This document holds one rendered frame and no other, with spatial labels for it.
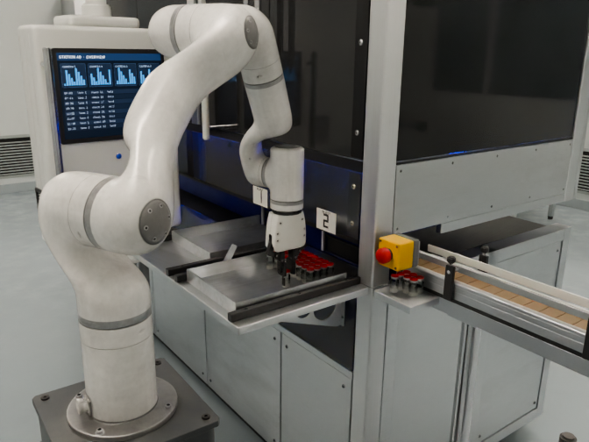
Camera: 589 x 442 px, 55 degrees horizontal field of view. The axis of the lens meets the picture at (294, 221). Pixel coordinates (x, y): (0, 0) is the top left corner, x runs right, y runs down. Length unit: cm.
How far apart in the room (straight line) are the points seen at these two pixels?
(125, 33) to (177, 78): 114
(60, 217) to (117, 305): 16
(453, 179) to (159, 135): 94
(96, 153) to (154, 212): 125
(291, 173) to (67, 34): 99
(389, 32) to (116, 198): 79
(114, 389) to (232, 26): 64
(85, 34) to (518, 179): 148
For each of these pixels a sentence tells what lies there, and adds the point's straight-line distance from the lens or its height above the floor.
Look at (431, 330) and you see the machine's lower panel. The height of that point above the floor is 68.
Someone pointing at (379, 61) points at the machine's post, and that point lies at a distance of 141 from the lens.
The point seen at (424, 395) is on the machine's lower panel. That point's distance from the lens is 189.
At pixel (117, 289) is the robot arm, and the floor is 111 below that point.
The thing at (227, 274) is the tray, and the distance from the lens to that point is 159.
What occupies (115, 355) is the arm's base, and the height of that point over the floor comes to 100.
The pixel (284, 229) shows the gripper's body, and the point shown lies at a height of 105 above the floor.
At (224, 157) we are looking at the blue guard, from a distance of 204.
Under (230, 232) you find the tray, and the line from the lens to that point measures 195.
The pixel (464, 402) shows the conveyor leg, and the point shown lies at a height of 59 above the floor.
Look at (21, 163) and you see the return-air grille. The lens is 675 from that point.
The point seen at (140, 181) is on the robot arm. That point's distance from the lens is 89.
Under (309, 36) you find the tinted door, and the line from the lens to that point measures 163.
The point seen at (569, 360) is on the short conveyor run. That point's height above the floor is 86.
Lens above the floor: 147
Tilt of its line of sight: 17 degrees down
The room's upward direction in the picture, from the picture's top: 1 degrees clockwise
